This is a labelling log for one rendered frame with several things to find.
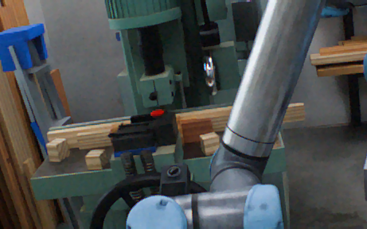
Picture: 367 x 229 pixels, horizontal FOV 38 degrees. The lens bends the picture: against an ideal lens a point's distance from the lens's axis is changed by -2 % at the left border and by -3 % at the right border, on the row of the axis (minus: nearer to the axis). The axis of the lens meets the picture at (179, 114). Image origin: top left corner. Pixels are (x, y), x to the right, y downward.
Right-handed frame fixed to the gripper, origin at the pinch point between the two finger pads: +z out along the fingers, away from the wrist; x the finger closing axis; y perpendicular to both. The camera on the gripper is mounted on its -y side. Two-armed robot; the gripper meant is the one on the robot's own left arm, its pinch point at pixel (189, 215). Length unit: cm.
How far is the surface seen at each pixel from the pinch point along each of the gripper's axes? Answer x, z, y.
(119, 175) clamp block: -15.3, 10.4, -10.4
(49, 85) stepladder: -66, 104, -63
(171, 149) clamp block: -3.6, 10.3, -14.5
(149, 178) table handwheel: -7.1, 1.3, -7.9
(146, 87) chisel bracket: -9.6, 22.0, -32.0
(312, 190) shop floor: 42, 196, -12
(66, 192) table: -31.6, 22.1, -9.3
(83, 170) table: -26.3, 20.8, -13.8
